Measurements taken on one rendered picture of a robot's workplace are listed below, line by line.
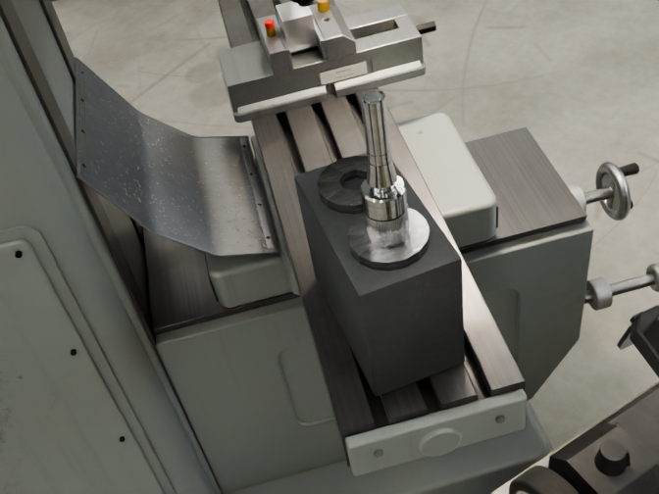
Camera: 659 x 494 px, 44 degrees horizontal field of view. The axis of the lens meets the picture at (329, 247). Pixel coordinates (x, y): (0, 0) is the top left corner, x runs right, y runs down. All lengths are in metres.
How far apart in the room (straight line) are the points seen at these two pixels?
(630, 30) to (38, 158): 2.65
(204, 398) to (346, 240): 0.71
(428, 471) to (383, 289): 0.97
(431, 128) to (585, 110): 1.49
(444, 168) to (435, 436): 0.59
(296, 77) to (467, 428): 0.69
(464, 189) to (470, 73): 1.78
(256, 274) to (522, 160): 0.57
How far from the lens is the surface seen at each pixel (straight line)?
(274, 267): 1.34
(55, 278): 1.23
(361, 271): 0.88
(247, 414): 1.62
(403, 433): 0.99
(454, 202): 1.39
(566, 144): 2.83
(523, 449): 1.83
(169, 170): 1.39
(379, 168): 0.82
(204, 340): 1.43
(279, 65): 1.41
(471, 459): 1.81
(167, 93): 3.35
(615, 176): 1.66
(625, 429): 1.41
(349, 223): 0.93
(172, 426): 1.54
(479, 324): 1.07
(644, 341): 0.94
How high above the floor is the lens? 1.77
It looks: 45 degrees down
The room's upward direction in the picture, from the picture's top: 11 degrees counter-clockwise
